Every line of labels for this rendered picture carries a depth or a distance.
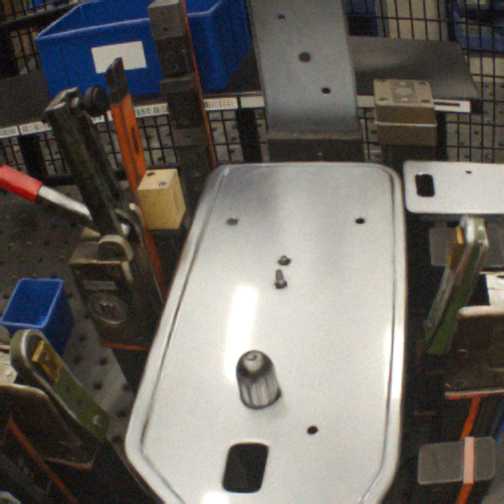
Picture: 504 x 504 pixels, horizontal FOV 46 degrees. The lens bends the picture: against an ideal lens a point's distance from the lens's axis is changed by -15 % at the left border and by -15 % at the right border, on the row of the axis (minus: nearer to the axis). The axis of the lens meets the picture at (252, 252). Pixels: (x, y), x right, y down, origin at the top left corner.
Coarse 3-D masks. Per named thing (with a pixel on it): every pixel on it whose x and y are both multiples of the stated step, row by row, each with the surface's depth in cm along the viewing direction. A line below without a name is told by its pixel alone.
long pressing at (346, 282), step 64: (256, 192) 72; (320, 192) 71; (384, 192) 70; (192, 256) 66; (256, 256) 65; (320, 256) 63; (384, 256) 62; (192, 320) 59; (256, 320) 58; (320, 320) 57; (384, 320) 56; (192, 384) 54; (320, 384) 52; (384, 384) 51; (128, 448) 49; (192, 448) 49; (320, 448) 47; (384, 448) 46
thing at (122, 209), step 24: (72, 96) 52; (96, 96) 50; (48, 120) 50; (72, 120) 51; (72, 144) 52; (96, 144) 55; (72, 168) 54; (96, 168) 56; (96, 192) 55; (120, 192) 59; (96, 216) 57; (120, 216) 60
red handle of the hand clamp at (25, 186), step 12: (0, 168) 57; (12, 168) 58; (0, 180) 57; (12, 180) 57; (24, 180) 57; (36, 180) 58; (12, 192) 58; (24, 192) 57; (36, 192) 58; (48, 192) 58; (48, 204) 58; (60, 204) 58; (72, 204) 59; (84, 204) 60; (72, 216) 59; (84, 216) 59; (96, 228) 59
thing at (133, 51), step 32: (96, 0) 97; (128, 0) 96; (192, 0) 94; (224, 0) 83; (64, 32) 85; (96, 32) 84; (128, 32) 83; (192, 32) 81; (224, 32) 85; (64, 64) 89; (96, 64) 88; (128, 64) 87; (224, 64) 86
